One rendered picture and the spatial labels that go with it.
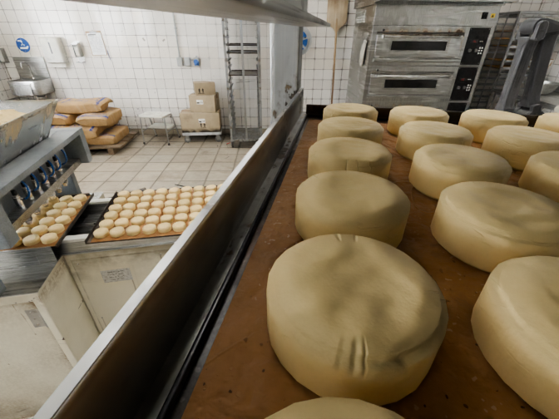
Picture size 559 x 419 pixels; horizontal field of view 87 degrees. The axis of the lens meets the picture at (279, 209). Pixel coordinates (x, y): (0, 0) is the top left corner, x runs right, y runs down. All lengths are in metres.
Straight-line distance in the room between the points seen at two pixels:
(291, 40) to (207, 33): 4.95
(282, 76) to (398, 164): 0.17
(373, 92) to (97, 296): 3.89
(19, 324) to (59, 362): 0.24
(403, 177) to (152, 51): 5.37
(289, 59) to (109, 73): 5.52
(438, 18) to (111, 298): 4.40
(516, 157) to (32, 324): 1.39
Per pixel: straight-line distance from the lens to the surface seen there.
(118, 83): 5.79
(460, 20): 4.78
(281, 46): 0.34
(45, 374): 1.63
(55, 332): 1.40
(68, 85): 6.17
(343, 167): 0.17
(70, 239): 1.36
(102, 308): 1.56
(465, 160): 0.20
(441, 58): 4.69
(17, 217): 1.28
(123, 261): 1.36
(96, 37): 5.80
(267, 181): 0.19
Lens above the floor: 1.57
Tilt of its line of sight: 31 degrees down
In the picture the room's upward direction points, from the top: 1 degrees clockwise
